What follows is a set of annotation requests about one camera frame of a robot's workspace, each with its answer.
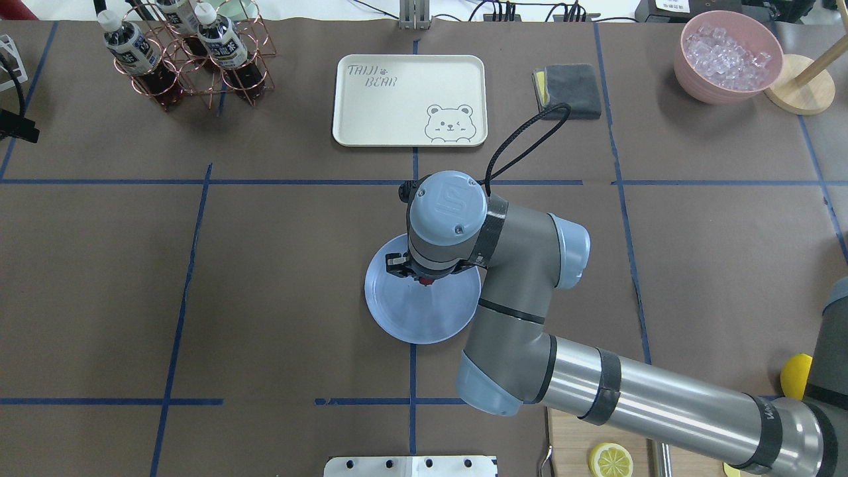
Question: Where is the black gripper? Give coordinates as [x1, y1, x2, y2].
[385, 248, 481, 281]

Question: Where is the blue plate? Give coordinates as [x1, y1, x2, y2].
[364, 235, 482, 345]

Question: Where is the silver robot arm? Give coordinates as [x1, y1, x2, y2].
[386, 171, 847, 476]

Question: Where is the cream bear tray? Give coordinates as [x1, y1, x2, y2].
[331, 54, 488, 147]

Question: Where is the wooden cutting board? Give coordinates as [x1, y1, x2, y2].
[539, 408, 751, 476]

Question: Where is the lemon half slice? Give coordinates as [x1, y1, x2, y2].
[588, 442, 634, 477]

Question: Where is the bottle white cap left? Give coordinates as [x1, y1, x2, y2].
[194, 2, 266, 101]

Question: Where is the bottle white cap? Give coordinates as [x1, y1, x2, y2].
[155, 1, 208, 57]
[194, 2, 266, 101]
[97, 9, 184, 109]

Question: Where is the mint green bowl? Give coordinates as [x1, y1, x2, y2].
[209, 0, 258, 21]

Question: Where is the steel muddler black tip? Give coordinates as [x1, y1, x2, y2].
[649, 440, 673, 477]

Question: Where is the bottle white cap right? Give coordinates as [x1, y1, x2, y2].
[155, 1, 208, 57]

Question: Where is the bottle white cap front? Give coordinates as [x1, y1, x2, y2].
[97, 9, 184, 109]

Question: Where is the pink ice bowl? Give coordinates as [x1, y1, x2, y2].
[674, 10, 782, 105]

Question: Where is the yellow lemon round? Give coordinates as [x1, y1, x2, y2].
[779, 353, 814, 399]

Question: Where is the wooden stand with carton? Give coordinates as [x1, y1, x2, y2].
[765, 35, 847, 115]

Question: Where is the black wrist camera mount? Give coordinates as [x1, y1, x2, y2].
[399, 180, 420, 205]

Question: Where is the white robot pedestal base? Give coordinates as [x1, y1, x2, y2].
[323, 455, 499, 476]

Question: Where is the aluminium frame post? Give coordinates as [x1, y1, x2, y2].
[399, 0, 432, 30]

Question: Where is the copper wire bottle rack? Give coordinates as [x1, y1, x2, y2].
[114, 1, 278, 107]

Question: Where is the white wire cup rack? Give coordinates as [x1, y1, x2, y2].
[1, 34, 29, 91]

